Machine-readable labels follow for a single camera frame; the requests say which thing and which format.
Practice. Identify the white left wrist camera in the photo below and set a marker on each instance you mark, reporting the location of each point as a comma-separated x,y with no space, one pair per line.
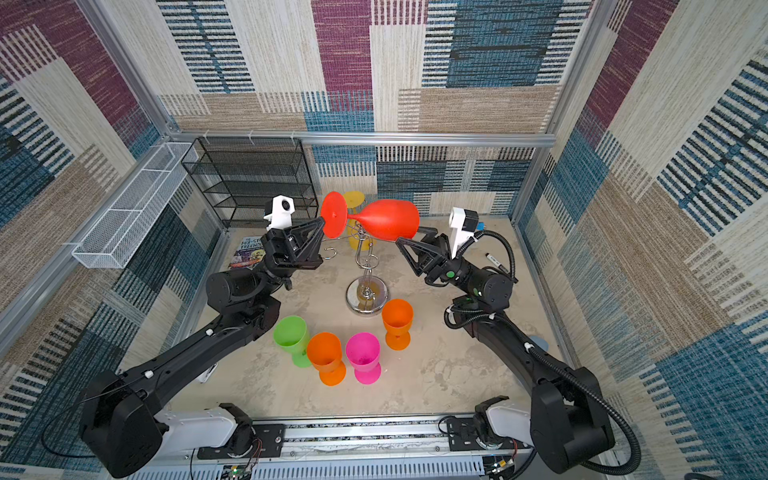
279,212

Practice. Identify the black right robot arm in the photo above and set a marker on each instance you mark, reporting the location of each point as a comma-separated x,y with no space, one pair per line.
570,422

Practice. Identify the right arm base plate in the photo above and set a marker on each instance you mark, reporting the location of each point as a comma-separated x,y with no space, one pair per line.
462,436

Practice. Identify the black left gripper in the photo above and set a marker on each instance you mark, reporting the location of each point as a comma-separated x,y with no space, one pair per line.
282,256

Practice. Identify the white stapler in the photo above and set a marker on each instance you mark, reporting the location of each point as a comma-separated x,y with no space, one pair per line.
204,376

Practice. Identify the pink plastic wine glass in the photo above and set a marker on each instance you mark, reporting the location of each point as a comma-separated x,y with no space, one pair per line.
363,352

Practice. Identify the treehouse paperback book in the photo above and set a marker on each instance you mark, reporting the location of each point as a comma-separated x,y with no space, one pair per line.
248,254

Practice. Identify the orange wine glass front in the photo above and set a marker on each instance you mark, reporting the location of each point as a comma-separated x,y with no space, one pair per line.
397,317

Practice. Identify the orange wine glass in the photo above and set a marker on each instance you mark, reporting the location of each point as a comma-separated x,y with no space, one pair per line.
397,317
324,351

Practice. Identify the yellow plastic wine glass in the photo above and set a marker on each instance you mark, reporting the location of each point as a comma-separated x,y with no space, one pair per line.
355,201

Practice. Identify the red plastic wine glass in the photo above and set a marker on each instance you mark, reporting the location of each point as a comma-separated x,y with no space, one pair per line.
383,219

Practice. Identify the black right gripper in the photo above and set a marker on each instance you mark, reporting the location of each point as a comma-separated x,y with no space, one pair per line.
435,262

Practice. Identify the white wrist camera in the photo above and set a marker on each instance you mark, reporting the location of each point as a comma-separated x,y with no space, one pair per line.
279,212
462,224

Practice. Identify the black mesh shelf rack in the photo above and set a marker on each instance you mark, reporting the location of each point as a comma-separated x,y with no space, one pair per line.
239,177

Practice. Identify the green plastic wine glass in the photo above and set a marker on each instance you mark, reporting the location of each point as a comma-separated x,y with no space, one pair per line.
292,335

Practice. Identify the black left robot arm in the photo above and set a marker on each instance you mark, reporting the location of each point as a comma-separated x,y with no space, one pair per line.
119,423

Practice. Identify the chrome wine glass rack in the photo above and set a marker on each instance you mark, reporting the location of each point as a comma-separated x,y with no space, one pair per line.
368,293

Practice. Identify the aluminium mounting rail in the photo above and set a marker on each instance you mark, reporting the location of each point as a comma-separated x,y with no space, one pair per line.
373,447

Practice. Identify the blue grey sponge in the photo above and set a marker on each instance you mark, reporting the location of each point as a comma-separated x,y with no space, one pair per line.
540,342

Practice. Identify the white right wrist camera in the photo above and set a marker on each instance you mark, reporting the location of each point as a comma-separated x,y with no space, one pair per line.
462,224

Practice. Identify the white wire mesh basket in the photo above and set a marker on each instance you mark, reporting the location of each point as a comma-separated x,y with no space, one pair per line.
114,239

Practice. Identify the black marker pen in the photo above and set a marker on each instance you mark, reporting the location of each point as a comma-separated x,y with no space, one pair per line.
499,266

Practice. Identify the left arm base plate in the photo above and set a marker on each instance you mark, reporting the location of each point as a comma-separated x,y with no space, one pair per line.
264,440

